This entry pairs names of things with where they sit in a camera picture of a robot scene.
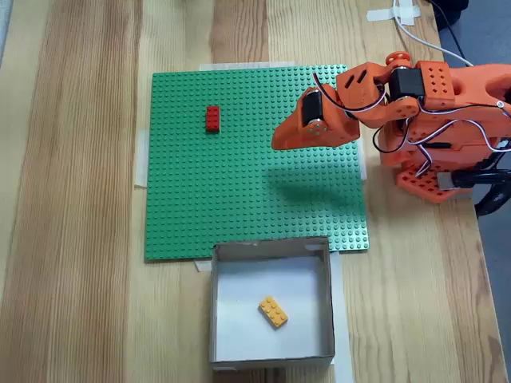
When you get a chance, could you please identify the green lego baseplate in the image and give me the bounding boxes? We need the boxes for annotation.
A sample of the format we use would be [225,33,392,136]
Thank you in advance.
[144,63,370,263]

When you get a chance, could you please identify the long white masking tape strip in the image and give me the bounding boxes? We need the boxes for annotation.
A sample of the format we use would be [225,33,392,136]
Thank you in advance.
[329,251,355,383]

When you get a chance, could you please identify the person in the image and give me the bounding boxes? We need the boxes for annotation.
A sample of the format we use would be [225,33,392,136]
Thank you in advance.
[430,0,469,32]

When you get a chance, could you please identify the white power cable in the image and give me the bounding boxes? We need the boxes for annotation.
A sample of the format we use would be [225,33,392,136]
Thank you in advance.
[392,0,476,68]

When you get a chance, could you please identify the yellow lego block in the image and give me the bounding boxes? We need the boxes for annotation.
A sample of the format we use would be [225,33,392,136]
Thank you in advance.
[258,295,290,331]

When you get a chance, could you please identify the red white black servo cable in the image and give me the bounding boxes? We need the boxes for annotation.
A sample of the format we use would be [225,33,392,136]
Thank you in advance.
[312,73,389,119]

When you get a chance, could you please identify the black table clamp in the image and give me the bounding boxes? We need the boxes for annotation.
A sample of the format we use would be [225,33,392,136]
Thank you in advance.
[437,169,511,219]

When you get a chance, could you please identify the wide white masking tape strip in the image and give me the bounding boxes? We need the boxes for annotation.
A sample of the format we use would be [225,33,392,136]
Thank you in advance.
[198,60,297,73]

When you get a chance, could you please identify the red lego block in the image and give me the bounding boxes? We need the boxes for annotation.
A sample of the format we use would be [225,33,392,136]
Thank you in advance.
[204,105,221,135]

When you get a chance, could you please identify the crossed white masking tape pieces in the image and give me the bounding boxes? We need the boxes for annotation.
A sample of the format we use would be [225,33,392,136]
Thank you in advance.
[366,0,422,28]

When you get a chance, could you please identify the black power cable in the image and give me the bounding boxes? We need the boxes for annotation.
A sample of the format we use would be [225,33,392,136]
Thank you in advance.
[429,0,476,67]

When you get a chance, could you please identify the brown cardboard box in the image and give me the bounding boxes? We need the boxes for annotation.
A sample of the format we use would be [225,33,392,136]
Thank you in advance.
[209,235,336,373]

